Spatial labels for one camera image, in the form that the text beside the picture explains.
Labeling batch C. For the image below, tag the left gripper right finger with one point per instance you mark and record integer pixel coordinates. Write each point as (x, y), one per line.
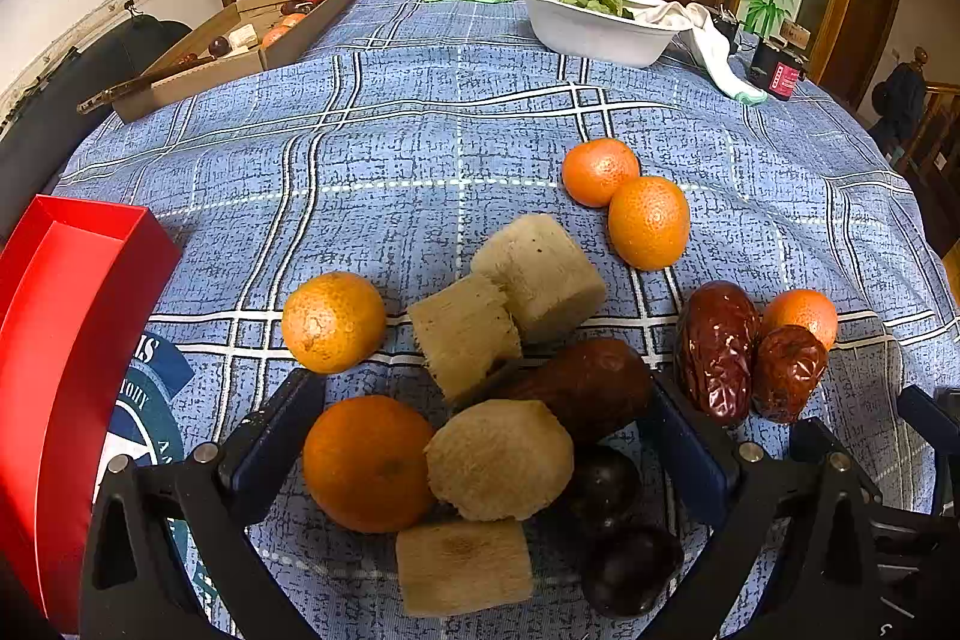
(739, 491)

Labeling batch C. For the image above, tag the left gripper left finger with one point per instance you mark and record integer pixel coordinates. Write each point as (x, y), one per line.
(134, 583)

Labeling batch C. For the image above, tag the small wrinkled red date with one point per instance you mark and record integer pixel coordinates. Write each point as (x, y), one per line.
(789, 363)

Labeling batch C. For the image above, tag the small orange mandarin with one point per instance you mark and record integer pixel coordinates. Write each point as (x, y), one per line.
(802, 307)

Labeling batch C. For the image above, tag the large wrinkled red date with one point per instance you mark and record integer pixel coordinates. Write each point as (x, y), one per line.
(714, 348)

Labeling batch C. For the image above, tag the dark plum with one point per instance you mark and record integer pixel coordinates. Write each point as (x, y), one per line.
(624, 570)
(605, 488)

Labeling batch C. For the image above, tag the smooth brown date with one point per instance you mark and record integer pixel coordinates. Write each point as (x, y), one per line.
(594, 387)

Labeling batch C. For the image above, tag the round beige sugarcane chunk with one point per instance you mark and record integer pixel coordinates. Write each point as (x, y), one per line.
(500, 460)

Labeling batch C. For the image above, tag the beige sugarcane chunk back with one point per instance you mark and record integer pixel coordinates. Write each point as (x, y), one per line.
(550, 284)

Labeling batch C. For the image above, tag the beige sugarcane chunk front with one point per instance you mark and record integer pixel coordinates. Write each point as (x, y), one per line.
(459, 567)

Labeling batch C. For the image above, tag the red tray box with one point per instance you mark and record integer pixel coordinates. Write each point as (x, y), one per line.
(79, 280)

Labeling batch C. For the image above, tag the black red jar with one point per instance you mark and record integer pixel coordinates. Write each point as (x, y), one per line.
(780, 61)

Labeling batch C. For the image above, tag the black leather sofa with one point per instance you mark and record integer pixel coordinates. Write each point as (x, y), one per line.
(47, 129)

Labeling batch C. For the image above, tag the white towel green edge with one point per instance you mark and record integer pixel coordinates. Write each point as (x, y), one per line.
(709, 47)

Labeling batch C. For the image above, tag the white bowl with greens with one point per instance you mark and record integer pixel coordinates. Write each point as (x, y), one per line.
(636, 42)

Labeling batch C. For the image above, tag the blue plaid tablecloth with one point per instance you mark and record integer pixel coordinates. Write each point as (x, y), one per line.
(411, 131)

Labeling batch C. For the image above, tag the cardboard box tray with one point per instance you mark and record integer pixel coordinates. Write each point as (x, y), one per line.
(245, 38)

